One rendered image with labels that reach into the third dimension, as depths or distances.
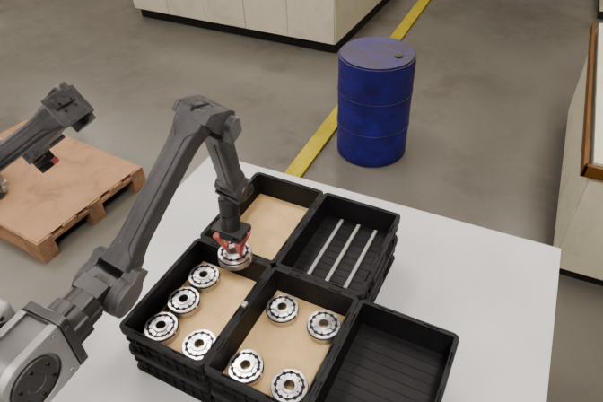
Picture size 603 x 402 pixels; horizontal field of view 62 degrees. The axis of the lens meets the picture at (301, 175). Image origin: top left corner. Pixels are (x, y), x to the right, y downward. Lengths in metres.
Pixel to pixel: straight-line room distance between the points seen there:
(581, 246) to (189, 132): 2.29
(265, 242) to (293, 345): 0.44
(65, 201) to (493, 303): 2.51
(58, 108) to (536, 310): 1.60
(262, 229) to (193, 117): 1.02
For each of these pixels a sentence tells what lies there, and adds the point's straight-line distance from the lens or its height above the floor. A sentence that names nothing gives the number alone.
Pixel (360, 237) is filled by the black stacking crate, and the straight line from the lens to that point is 1.87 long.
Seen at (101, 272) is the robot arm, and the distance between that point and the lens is 1.01.
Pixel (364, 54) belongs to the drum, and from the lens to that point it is 3.31.
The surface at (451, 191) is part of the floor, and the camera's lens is 3.42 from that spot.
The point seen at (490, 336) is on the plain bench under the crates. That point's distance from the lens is 1.85.
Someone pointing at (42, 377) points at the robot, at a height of 1.45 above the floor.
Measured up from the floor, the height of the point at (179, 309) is 0.86.
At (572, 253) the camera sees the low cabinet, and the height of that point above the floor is 0.22.
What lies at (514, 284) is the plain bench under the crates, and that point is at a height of 0.70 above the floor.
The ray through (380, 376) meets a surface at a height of 0.83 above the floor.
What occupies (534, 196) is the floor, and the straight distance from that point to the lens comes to 3.55.
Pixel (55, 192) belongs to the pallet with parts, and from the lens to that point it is 3.51.
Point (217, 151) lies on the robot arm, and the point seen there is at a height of 1.52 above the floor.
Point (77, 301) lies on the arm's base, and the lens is 0.96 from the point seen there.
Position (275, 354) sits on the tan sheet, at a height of 0.83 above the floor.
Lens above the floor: 2.17
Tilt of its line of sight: 39 degrees down
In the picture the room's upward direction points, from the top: 2 degrees counter-clockwise
